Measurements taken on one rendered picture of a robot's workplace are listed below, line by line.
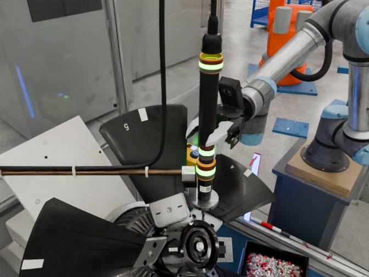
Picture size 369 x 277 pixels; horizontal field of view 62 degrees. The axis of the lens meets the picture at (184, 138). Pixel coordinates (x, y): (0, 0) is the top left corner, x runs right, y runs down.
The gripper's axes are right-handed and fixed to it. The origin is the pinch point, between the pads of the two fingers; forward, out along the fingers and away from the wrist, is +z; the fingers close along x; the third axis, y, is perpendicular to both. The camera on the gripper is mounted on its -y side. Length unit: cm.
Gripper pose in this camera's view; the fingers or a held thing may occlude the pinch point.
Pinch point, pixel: (199, 135)
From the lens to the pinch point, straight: 62.6
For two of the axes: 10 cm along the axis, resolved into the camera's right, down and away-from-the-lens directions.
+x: -8.2, -3.3, 4.7
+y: -0.1, 8.3, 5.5
